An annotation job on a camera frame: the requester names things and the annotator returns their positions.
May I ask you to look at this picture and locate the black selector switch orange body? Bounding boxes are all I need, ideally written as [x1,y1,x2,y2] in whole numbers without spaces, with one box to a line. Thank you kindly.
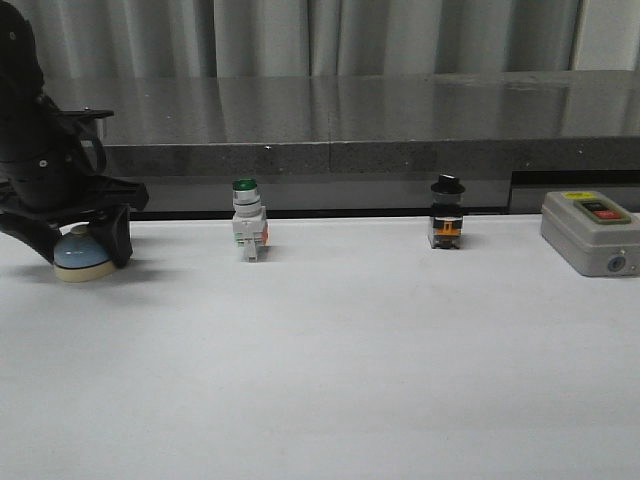
[428,174,465,249]

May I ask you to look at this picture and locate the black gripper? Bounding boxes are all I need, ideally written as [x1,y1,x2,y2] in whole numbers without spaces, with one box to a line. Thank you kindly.
[1,107,149,268]

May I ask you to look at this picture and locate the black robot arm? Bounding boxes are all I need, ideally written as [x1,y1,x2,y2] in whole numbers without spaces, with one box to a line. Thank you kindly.
[1,2,149,268]

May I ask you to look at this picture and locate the grey curtain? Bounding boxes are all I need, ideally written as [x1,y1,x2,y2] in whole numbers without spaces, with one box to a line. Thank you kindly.
[18,1,581,79]

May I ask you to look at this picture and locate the grey control box red button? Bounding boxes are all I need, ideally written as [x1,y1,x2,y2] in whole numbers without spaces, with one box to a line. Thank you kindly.
[541,190,639,277]

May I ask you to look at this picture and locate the blue desk bell cream base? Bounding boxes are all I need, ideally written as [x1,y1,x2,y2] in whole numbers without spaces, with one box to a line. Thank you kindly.
[53,224,116,283]

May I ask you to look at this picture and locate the grey granite counter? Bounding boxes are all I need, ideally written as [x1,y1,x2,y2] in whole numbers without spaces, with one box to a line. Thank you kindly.
[46,71,639,219]

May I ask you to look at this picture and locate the green pushbutton switch white body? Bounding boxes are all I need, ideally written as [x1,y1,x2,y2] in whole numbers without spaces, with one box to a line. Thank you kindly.
[232,178,269,261]

